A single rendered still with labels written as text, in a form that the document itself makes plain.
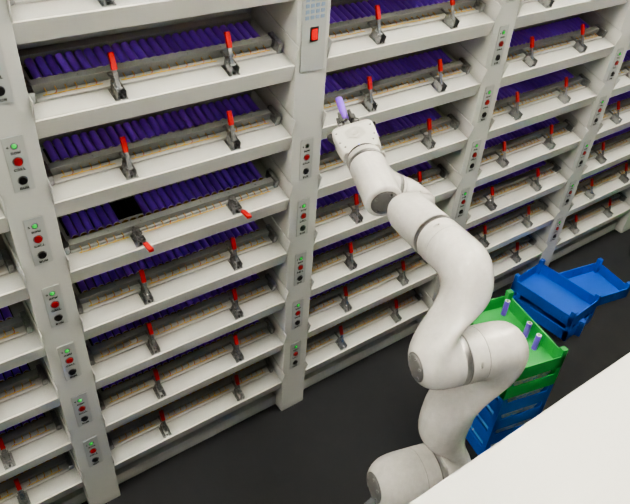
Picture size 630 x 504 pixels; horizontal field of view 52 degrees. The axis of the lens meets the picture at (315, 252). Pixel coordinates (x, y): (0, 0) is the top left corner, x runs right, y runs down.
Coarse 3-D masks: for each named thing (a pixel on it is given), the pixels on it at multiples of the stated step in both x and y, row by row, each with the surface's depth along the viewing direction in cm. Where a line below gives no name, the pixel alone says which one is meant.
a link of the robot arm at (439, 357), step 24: (432, 240) 115; (456, 240) 112; (432, 264) 115; (456, 264) 109; (480, 264) 108; (456, 288) 110; (480, 288) 108; (432, 312) 113; (456, 312) 109; (480, 312) 109; (432, 336) 109; (456, 336) 108; (408, 360) 113; (432, 360) 108; (456, 360) 109; (432, 384) 110; (456, 384) 111
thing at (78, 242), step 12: (264, 180) 176; (228, 192) 171; (240, 192) 172; (192, 204) 165; (204, 204) 167; (144, 216) 160; (156, 216) 160; (168, 216) 162; (192, 216) 165; (108, 228) 155; (120, 228) 156; (156, 228) 160; (72, 240) 151; (84, 240) 152; (96, 240) 154
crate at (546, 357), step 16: (496, 304) 223; (512, 304) 221; (480, 320) 219; (496, 320) 219; (512, 320) 220; (528, 320) 215; (528, 336) 214; (544, 336) 209; (544, 352) 209; (560, 352) 201; (528, 368) 197; (544, 368) 201
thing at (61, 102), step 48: (48, 48) 135; (96, 48) 139; (144, 48) 143; (192, 48) 147; (240, 48) 151; (288, 48) 153; (48, 96) 130; (96, 96) 133; (144, 96) 136; (192, 96) 143
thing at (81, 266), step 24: (264, 168) 182; (264, 192) 177; (288, 192) 176; (216, 216) 168; (240, 216) 170; (264, 216) 177; (120, 240) 157; (168, 240) 160; (192, 240) 166; (72, 264) 150; (96, 264) 151; (120, 264) 157
